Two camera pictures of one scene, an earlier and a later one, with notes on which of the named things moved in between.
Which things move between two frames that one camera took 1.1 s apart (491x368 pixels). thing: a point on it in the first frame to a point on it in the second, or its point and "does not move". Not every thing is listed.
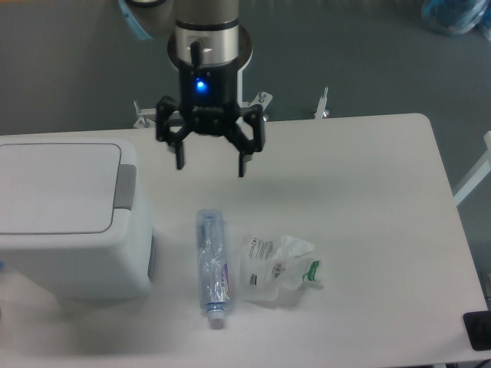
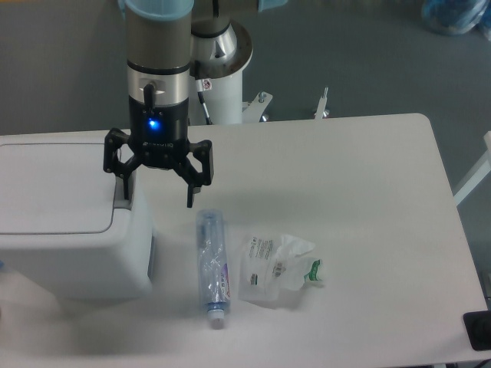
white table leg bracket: [320, 112] does not move
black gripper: [209, 103] to [159, 136]
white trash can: [72, 225] does not move
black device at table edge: [478, 328] does not move
